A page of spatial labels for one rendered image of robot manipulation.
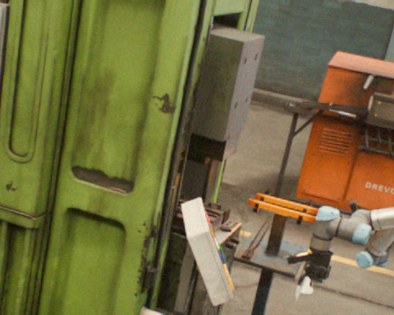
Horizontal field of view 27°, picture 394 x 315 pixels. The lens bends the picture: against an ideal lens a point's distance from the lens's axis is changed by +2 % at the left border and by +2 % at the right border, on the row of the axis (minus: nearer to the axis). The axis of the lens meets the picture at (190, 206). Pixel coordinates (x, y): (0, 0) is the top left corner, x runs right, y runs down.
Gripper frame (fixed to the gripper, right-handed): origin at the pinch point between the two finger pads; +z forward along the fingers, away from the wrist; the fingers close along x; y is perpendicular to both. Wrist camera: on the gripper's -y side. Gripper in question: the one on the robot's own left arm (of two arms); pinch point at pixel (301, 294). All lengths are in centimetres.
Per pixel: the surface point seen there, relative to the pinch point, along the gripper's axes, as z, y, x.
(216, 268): -13.0, -21.2, -35.6
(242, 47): -81, -51, 14
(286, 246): 21, -41, 94
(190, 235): -23, -31, -41
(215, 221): -4, -53, 28
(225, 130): -48, -51, 14
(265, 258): 21, -41, 69
